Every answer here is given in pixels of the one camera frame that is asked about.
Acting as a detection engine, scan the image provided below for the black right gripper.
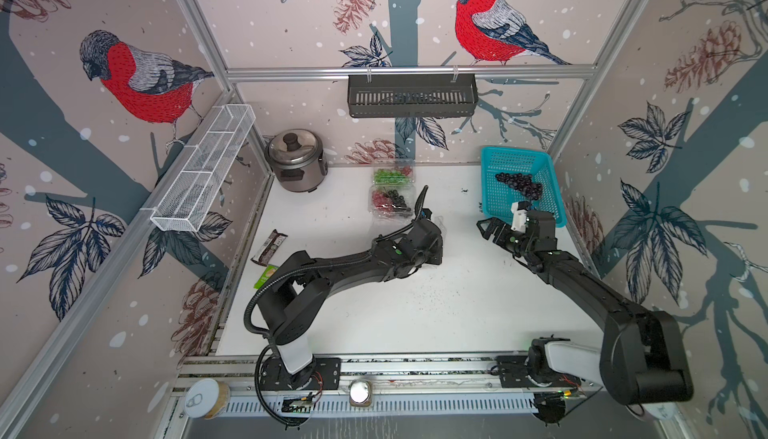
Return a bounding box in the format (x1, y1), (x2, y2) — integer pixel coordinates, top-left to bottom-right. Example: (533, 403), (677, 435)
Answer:
(478, 216), (537, 260)

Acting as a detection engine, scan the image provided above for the teal plastic basket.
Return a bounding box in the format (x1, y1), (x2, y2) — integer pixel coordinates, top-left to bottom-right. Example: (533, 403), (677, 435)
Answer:
(481, 147), (567, 228)

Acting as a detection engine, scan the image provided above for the clear clamshell container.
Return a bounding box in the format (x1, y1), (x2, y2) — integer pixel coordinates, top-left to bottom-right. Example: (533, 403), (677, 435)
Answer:
(368, 184), (416, 219)
(372, 164), (415, 186)
(422, 213), (447, 239)

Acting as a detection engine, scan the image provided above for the dark purple grape bunch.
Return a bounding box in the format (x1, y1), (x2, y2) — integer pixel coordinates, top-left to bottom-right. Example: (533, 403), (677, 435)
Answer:
(495, 172), (543, 202)

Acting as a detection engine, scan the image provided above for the pink red grape bunch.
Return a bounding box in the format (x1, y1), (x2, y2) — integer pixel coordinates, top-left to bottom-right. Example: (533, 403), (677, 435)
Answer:
(371, 190), (393, 212)

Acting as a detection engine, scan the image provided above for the green grape bunch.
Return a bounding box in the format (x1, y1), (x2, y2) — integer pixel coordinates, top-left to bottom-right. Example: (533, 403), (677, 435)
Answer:
(373, 169), (413, 185)

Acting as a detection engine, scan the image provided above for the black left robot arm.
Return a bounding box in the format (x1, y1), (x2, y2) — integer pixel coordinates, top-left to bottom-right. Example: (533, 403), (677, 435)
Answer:
(243, 187), (444, 390)

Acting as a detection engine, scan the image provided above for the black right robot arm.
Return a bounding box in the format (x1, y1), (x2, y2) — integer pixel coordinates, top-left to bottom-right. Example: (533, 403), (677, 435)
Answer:
(477, 210), (694, 405)

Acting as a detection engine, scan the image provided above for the silver rice cooker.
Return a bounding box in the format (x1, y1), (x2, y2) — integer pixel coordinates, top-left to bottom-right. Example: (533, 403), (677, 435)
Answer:
(266, 129), (328, 193)

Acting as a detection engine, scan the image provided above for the green snack packet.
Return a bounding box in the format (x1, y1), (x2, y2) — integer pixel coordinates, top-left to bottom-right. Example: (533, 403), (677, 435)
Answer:
(254, 264), (278, 290)

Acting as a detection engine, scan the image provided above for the small round silver light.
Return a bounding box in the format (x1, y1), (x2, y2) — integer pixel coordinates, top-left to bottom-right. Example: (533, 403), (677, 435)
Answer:
(349, 380), (373, 408)

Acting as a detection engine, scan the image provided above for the brown snack packet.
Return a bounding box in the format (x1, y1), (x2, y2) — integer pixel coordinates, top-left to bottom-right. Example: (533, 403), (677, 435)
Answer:
(250, 229), (287, 267)

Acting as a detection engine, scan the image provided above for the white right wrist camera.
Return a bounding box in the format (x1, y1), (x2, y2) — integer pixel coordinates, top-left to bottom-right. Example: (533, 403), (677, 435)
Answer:
(510, 201), (531, 233)

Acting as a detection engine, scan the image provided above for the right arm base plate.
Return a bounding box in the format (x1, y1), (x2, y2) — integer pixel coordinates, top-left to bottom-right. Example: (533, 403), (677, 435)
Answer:
(491, 355), (582, 389)

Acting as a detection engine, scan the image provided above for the black hanging wire basket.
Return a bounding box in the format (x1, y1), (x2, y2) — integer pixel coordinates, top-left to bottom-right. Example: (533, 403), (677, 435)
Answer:
(347, 74), (479, 119)

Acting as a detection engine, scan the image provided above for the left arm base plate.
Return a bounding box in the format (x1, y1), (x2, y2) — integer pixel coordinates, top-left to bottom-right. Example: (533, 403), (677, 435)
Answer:
(257, 356), (341, 392)

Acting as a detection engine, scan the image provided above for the white wire mesh shelf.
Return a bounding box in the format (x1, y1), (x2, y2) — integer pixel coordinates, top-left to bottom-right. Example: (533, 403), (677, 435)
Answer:
(150, 104), (255, 232)

